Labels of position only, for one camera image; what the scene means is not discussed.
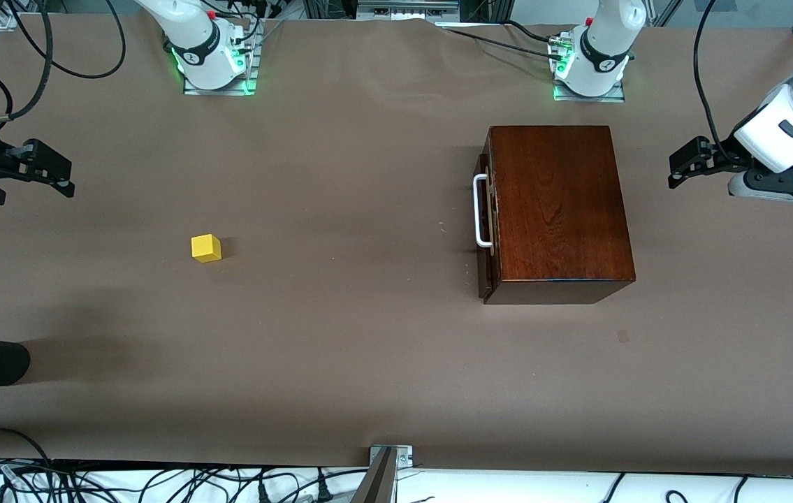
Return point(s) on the silver electronics box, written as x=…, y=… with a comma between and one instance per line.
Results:
x=406, y=10

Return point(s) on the dark wooden drawer cabinet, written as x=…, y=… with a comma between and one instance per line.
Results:
x=557, y=202

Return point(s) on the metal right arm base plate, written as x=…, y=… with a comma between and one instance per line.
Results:
x=218, y=91

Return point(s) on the metal corner bracket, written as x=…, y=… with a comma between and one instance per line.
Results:
x=3, y=19

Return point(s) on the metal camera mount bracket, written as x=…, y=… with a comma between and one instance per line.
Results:
x=382, y=475

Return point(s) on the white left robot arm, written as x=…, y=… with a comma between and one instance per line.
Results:
x=606, y=42

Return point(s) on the large table cover sheet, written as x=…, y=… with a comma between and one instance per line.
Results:
x=298, y=349

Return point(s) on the yellow cube block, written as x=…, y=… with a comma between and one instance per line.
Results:
x=205, y=247

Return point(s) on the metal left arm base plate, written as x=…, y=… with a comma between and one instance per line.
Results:
x=588, y=98

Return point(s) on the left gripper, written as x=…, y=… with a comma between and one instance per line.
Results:
x=723, y=158

